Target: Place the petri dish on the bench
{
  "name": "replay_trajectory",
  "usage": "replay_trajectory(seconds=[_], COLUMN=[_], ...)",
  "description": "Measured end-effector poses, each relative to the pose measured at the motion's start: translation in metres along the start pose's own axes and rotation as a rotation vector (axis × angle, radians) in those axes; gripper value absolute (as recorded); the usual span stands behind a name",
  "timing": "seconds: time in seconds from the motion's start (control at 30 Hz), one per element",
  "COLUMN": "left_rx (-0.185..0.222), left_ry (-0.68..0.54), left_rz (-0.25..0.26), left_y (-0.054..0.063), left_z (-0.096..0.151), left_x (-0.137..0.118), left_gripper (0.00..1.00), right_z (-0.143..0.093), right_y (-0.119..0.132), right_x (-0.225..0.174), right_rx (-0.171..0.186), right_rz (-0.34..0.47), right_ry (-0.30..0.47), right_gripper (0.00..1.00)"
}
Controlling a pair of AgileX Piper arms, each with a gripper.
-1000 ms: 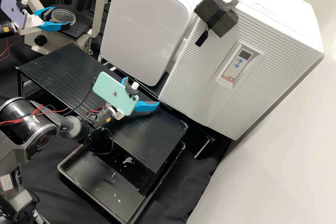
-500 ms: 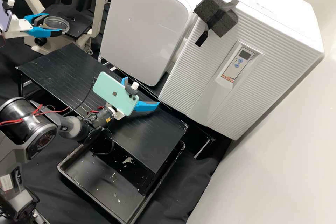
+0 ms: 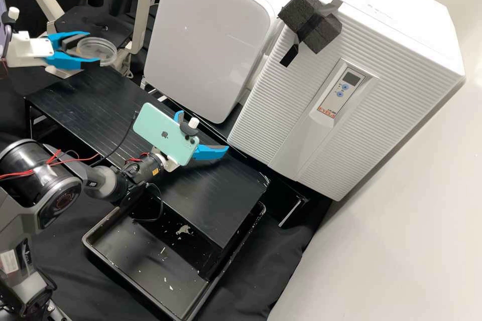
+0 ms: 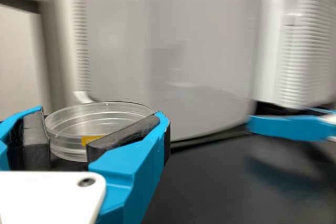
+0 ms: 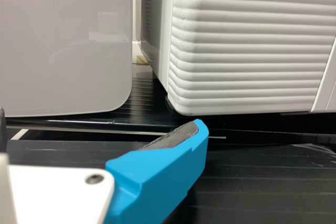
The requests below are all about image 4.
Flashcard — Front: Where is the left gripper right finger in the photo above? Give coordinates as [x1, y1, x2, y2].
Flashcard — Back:
[86, 110, 172, 224]

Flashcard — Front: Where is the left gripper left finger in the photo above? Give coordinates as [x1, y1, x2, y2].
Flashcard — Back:
[0, 105, 51, 172]

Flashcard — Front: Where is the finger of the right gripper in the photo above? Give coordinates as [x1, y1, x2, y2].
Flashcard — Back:
[247, 114, 336, 144]
[301, 106, 336, 117]

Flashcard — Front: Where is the petri dish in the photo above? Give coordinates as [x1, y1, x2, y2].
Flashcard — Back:
[44, 101, 155, 163]

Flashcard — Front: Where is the black platform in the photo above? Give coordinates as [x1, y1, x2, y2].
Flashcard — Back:
[49, 126, 336, 224]

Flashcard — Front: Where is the white box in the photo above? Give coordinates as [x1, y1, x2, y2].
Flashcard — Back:
[69, 0, 260, 142]

